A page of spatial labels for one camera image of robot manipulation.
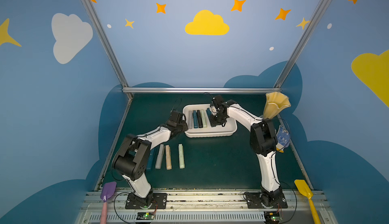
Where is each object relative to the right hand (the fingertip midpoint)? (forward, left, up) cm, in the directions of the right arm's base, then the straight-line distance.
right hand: (214, 122), depth 100 cm
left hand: (-5, +17, +3) cm, 18 cm away
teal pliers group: (+3, +13, -3) cm, 14 cm away
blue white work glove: (-7, -45, -5) cm, 46 cm away
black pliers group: (+4, +10, -2) cm, 11 cm away
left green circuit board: (-53, +33, -4) cm, 63 cm away
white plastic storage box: (-2, -9, -4) cm, 10 cm away
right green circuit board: (-50, -27, -5) cm, 57 cm away
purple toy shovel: (-44, +55, -3) cm, 71 cm away
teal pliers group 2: (+5, +4, +2) cm, 7 cm away
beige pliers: (-27, +26, -2) cm, 38 cm away
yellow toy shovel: (-37, -46, -4) cm, 59 cm away
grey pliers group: (-28, +32, -2) cm, 43 cm away
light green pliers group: (-24, +20, -3) cm, 31 cm away
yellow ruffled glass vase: (+8, -38, +13) cm, 41 cm away
